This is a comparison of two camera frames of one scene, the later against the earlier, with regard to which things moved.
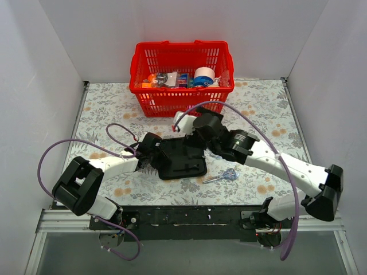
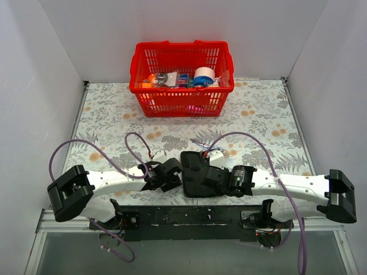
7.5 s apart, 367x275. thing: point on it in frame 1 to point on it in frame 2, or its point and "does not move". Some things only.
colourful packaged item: (183, 81) does not move
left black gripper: (156, 157) to (171, 173)
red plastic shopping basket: (172, 77) does not move
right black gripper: (192, 140) to (202, 177)
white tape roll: (203, 76) does not move
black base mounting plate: (192, 223) does not move
